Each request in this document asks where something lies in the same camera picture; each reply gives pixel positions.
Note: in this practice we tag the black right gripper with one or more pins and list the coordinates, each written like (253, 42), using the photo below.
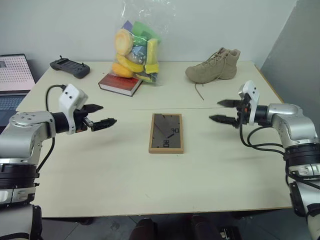
(242, 113)

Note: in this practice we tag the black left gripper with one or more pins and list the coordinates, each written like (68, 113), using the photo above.
(81, 120)

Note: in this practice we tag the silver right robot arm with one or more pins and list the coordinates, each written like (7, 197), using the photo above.
(290, 122)

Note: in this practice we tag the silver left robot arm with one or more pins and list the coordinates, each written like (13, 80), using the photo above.
(27, 130)

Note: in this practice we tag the laptop computer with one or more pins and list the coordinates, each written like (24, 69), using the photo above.
(12, 80)

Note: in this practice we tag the red hardcover book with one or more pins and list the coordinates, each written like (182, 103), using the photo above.
(118, 83)

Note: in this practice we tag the tan suede lace-up boot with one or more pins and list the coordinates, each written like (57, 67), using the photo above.
(215, 68)

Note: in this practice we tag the black handheld remote controller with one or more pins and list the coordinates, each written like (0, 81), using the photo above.
(71, 67)

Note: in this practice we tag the yellow foam banana toy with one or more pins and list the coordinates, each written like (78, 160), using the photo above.
(130, 63)

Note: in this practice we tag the wooden framed clock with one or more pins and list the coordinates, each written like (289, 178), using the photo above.
(166, 133)

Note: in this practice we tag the clear plastic bag of toys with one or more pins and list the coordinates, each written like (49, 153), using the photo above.
(137, 53)

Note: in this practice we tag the round yellow orange foam toy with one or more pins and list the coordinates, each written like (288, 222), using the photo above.
(123, 42)

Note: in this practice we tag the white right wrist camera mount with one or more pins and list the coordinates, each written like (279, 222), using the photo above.
(253, 100)

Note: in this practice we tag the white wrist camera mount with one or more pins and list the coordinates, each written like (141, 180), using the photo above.
(253, 100)
(71, 96)

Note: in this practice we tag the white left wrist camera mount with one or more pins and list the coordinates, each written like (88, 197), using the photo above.
(71, 96)

